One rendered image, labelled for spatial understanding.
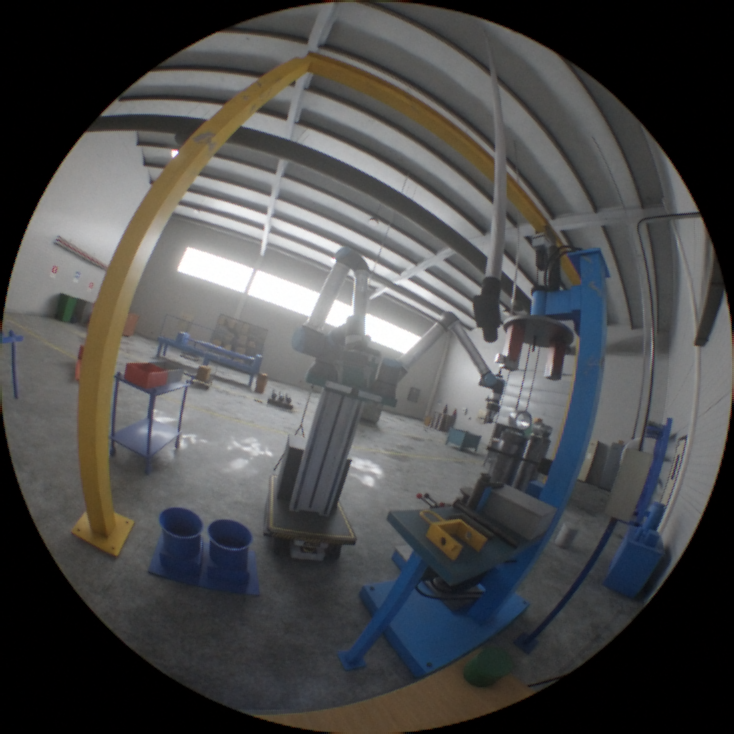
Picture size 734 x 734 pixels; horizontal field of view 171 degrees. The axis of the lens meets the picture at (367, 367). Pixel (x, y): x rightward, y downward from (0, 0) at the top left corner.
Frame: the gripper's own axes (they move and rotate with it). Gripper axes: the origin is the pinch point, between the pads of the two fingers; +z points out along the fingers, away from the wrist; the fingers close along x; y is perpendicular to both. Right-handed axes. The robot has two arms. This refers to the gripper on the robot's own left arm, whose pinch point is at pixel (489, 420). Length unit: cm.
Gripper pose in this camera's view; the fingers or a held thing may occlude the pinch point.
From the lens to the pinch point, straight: 201.3
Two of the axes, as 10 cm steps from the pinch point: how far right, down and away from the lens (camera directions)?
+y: 3.8, 0.7, -9.2
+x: 8.8, 3.0, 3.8
